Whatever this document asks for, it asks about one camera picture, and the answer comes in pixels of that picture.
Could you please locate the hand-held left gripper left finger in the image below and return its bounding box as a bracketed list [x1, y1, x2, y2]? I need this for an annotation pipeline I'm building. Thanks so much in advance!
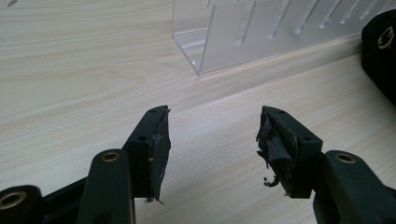
[121, 105, 172, 203]

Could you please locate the clear acrylic slotted rack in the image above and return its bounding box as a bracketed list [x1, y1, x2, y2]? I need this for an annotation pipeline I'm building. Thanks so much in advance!
[172, 0, 396, 76]

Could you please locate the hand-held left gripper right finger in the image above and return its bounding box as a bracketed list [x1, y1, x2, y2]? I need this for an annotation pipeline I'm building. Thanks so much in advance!
[255, 105, 324, 200]

